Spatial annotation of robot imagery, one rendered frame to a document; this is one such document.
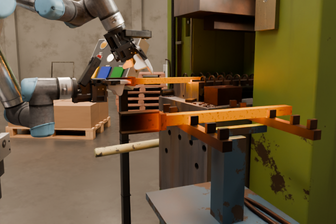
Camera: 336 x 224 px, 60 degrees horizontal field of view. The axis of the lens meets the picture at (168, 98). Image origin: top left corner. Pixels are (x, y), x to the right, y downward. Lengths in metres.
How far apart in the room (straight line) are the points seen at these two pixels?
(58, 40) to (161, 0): 3.39
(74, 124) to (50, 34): 5.88
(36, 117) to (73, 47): 8.56
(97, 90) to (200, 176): 0.49
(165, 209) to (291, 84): 0.56
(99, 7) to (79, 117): 3.10
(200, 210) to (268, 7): 0.69
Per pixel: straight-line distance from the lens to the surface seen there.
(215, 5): 1.23
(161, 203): 0.84
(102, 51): 1.74
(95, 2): 1.06
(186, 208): 0.82
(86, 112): 4.02
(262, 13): 1.10
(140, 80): 1.11
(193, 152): 1.14
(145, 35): 1.11
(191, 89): 1.21
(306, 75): 0.99
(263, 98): 1.11
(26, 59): 9.86
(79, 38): 9.52
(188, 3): 1.25
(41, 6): 1.00
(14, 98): 1.10
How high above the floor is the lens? 1.09
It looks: 8 degrees down
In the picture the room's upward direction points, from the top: straight up
